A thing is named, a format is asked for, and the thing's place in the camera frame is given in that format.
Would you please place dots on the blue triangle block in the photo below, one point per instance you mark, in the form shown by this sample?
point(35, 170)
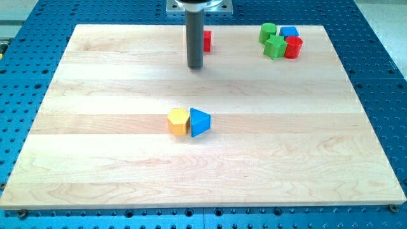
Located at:
point(199, 121)

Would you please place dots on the yellow hexagon block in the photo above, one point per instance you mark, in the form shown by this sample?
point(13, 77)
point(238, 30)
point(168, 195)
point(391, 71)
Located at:
point(178, 121)

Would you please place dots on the red star block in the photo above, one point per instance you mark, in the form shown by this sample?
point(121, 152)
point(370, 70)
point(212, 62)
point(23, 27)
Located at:
point(207, 41)

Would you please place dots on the green star block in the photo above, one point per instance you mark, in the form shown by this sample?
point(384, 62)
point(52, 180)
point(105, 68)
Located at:
point(275, 47)

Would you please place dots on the light wooden board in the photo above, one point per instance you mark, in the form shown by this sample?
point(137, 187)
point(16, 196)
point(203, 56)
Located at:
point(283, 132)

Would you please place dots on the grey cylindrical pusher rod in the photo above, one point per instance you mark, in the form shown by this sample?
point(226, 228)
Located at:
point(195, 38)

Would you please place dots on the green cylinder block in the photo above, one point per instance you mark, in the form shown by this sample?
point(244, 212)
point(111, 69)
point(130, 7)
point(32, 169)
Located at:
point(266, 30)

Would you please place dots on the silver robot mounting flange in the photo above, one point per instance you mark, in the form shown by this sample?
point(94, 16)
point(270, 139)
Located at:
point(209, 6)

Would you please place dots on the red cylinder block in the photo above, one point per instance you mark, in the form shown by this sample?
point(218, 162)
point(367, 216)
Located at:
point(294, 44)

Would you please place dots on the blue cube block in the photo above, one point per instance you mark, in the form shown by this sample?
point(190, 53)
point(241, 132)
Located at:
point(287, 31)

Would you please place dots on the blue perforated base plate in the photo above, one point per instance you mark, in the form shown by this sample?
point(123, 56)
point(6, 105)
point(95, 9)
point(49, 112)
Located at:
point(365, 40)

